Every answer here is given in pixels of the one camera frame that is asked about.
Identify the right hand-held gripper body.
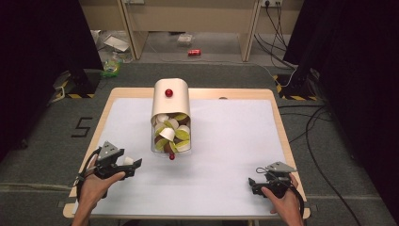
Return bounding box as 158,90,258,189
264,161,297,199

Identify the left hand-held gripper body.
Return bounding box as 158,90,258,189
93,140,125,180

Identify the clear drawer with red knob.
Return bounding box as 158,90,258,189
151,112,193,161

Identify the pile of coffee capsules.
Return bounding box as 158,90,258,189
152,112,191,154

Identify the cream capsule dispenser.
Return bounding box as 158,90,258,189
151,77,192,126

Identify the person's right hand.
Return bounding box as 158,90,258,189
261,173,304,219

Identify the person's left hand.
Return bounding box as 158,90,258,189
76,155,127,212

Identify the white paper sheet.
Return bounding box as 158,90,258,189
72,97,305,218

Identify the black stand base striped tape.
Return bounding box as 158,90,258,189
272,73,318,102
52,70,102,100

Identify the green plastic bag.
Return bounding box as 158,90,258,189
101,53,123,79

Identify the crumpled white plastic wrapping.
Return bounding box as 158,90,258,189
90,29,132,55

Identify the black curtain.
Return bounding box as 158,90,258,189
0,0,104,163
283,0,399,218

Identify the clear plastic package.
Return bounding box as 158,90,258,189
177,33,195,47

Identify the beige wooden desk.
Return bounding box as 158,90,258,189
78,0,304,63

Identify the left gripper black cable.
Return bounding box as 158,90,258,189
73,147,103,202

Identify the black floor cable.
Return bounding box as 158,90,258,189
277,104,363,226

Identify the bundle of black wall cables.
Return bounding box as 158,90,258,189
253,3,297,70

